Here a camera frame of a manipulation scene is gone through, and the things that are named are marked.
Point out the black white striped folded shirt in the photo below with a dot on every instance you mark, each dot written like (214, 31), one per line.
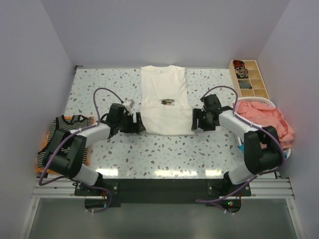
(67, 122)

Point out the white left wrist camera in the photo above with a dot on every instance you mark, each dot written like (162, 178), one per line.
(129, 104)

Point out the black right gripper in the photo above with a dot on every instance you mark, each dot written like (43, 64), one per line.
(197, 113)

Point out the pink black rolled socks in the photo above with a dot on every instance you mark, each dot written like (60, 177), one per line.
(242, 73)

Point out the teal garment in basket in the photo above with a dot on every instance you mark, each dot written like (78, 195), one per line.
(241, 147)

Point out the grey rolled socks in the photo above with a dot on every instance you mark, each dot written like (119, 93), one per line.
(244, 85)

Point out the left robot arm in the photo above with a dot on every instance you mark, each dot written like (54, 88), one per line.
(65, 151)

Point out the salmon orange garment in basket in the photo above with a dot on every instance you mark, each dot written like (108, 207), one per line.
(269, 114)

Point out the aluminium table frame rail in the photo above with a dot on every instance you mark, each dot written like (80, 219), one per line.
(202, 188)

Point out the white plastic laundry basket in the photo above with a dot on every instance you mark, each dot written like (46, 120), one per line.
(249, 99)

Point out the white floral print t-shirt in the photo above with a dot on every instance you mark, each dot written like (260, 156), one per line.
(165, 109)

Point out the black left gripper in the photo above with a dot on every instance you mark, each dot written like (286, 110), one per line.
(134, 127)

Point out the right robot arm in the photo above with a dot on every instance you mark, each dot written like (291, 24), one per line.
(262, 149)

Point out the wooden compartment organizer box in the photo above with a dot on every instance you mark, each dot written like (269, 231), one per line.
(255, 79)

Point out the red black rolled socks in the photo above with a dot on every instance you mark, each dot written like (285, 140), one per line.
(238, 64)

